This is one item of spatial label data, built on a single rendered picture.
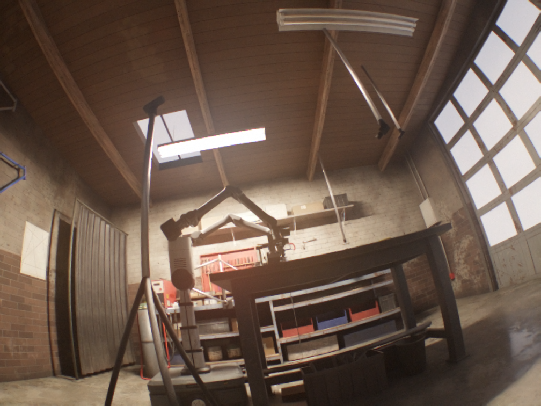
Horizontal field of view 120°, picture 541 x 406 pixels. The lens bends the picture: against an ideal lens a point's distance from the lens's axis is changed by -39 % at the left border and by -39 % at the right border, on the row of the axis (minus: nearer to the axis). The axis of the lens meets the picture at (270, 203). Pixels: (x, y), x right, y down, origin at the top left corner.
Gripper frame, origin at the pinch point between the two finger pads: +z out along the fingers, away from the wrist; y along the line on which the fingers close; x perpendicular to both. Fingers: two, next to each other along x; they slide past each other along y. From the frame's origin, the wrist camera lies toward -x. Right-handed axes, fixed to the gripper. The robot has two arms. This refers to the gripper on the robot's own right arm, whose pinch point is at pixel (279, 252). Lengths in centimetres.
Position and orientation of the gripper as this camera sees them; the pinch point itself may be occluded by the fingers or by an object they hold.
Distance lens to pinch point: 160.1
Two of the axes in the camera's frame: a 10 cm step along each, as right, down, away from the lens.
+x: -0.9, -8.0, -5.9
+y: -9.8, 1.6, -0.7
